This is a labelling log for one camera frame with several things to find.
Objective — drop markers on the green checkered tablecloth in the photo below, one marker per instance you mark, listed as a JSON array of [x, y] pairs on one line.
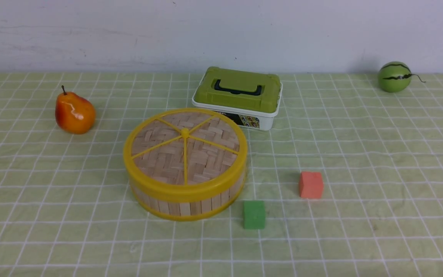
[[66, 209]]

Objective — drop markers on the small green toy watermelon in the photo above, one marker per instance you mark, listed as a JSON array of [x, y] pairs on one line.
[[395, 76]]

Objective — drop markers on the yellow woven steamer lid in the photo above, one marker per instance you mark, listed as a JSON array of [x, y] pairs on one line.
[[187, 155]]

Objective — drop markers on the yellow bamboo steamer basket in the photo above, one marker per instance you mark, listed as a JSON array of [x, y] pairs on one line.
[[193, 211]]

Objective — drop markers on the green foam cube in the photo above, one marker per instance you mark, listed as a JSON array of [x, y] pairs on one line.
[[254, 215]]

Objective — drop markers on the orange toy pear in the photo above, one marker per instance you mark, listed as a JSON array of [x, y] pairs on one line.
[[73, 113]]

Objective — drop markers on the orange foam cube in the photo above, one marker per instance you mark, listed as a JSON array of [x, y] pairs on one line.
[[311, 185]]

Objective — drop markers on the green white lunch box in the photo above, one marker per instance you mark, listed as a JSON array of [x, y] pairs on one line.
[[250, 99]]

